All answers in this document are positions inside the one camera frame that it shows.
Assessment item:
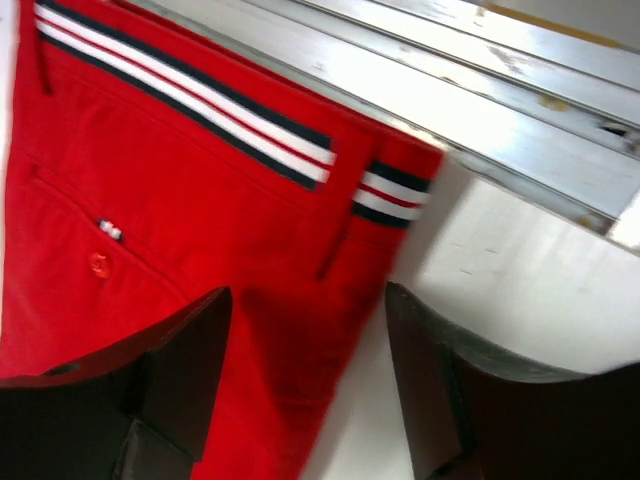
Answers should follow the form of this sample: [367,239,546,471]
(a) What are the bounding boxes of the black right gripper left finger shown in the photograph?
[1,287,232,479]

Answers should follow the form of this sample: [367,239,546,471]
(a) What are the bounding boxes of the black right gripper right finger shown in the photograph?
[384,283,639,479]

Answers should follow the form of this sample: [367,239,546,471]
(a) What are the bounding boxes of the red trousers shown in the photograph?
[1,1,443,479]

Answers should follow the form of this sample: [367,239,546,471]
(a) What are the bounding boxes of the aluminium table edge rail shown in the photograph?
[143,1,639,246]

